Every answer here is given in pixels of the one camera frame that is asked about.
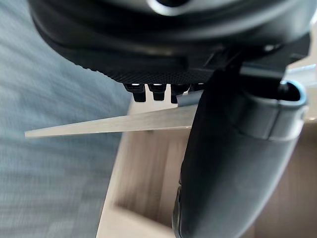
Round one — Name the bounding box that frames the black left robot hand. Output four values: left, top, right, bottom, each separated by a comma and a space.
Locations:
26, 0, 317, 238

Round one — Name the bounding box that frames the grey folder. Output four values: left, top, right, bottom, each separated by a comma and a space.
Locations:
24, 89, 203, 138

